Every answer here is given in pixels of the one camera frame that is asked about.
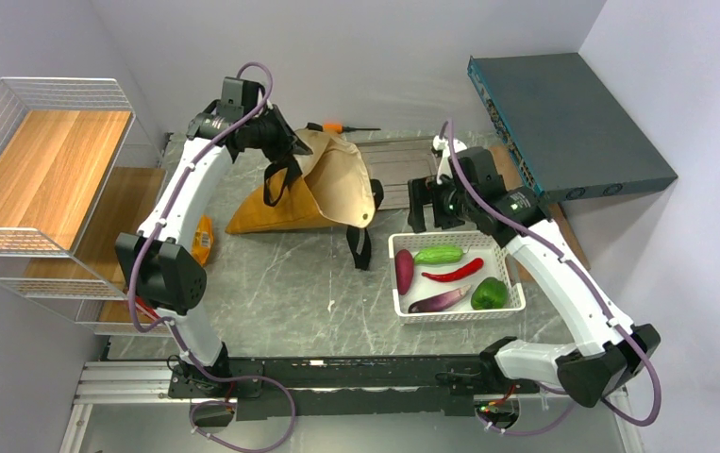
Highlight silver metal tray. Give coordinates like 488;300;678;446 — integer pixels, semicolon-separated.
356;137;440;210

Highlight white plastic basket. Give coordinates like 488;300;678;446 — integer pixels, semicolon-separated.
388;231;526;324

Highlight purple eggplant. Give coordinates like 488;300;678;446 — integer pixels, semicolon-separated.
408;285;471;313

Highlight green bitter gourd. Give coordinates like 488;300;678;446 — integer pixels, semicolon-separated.
413;245;465;266

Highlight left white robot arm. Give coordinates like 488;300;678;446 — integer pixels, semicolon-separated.
115;77;311;396

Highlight orange handled screwdriver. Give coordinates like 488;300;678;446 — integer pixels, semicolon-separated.
306;123;380;134

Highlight dark network switch box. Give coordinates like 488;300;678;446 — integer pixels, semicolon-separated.
467;53;678;203

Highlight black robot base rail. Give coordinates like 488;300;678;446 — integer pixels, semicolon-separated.
75;356;548;432

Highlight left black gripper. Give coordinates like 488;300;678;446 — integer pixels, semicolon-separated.
244;105;312;165

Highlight green bell pepper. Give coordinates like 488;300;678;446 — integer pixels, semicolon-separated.
471;277;509;310

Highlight purple cable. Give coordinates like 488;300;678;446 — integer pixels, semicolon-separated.
437;118;664;438
126;60;298;453

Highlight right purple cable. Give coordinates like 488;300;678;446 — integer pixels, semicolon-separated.
437;118;664;438

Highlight tan grocery bag black straps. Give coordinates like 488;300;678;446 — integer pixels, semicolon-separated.
225;129;386;272

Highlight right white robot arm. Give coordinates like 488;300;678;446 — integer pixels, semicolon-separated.
407;147;661;408

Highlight yellow snack packet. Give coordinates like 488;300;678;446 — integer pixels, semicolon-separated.
192;215;214;266

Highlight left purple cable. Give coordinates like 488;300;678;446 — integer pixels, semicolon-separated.
126;60;298;453

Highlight red chili pepper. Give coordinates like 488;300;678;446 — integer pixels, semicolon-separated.
421;258;485;283

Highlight purple sweet potato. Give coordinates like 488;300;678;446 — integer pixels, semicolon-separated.
394;249;415;295

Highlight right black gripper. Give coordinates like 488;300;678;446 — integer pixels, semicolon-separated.
409;173;478;232

